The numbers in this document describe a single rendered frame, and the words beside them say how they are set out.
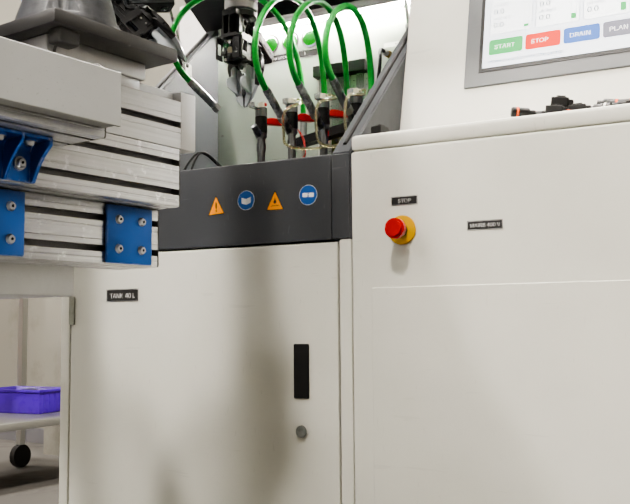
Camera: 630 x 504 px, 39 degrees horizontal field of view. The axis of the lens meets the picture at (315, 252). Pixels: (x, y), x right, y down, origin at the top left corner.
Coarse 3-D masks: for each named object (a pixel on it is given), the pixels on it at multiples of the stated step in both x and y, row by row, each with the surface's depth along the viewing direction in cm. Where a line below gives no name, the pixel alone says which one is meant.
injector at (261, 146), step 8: (256, 112) 203; (264, 112) 203; (256, 120) 203; (264, 120) 203; (256, 128) 201; (264, 128) 203; (256, 136) 202; (264, 136) 203; (264, 144) 203; (264, 152) 203; (264, 160) 203
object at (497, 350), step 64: (448, 0) 189; (448, 64) 184; (576, 128) 145; (384, 192) 160; (448, 192) 154; (512, 192) 149; (576, 192) 144; (384, 256) 159; (448, 256) 153; (512, 256) 148; (576, 256) 143; (384, 320) 158; (448, 320) 152; (512, 320) 147; (576, 320) 142; (384, 384) 157; (448, 384) 151; (512, 384) 146; (576, 384) 141; (384, 448) 156; (448, 448) 151; (512, 448) 145; (576, 448) 141
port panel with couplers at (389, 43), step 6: (396, 30) 220; (402, 30) 219; (384, 36) 222; (390, 36) 221; (396, 36) 220; (384, 42) 221; (390, 42) 221; (396, 42) 220; (384, 48) 221; (390, 48) 220; (384, 54) 218; (390, 54) 219; (384, 60) 221
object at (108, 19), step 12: (24, 0) 125; (36, 0) 123; (48, 0) 122; (60, 0) 123; (72, 0) 123; (84, 0) 123; (96, 0) 125; (108, 0) 128; (24, 12) 123; (36, 12) 122; (72, 12) 122; (84, 12) 123; (96, 12) 124; (108, 12) 126; (108, 24) 125
